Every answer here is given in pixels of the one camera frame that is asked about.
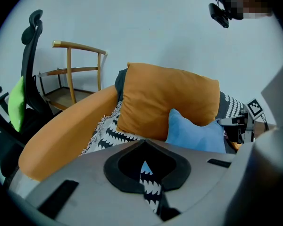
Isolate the black office chair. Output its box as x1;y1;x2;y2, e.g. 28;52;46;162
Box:
0;9;55;179

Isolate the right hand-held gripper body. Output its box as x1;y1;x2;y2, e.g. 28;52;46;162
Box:
226;98;266;145

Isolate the person's right forearm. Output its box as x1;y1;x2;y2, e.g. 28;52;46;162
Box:
253;121;277;138

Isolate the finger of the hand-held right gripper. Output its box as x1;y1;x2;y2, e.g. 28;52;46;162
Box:
217;116;247;127

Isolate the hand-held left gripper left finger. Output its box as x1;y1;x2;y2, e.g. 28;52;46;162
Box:
103;139;146;195

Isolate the wooden side table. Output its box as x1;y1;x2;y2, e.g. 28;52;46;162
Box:
37;40;108;112

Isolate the black white patterned sofa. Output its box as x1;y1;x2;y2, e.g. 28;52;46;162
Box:
80;68;247;214

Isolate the orange square cushion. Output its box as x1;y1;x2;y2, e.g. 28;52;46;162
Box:
117;62;221;142

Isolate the blue plush toy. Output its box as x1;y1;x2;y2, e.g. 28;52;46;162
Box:
141;108;227;175

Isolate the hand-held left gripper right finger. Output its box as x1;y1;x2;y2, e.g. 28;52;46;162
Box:
145;139;191;193

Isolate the green star plush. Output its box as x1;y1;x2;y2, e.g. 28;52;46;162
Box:
8;75;27;133

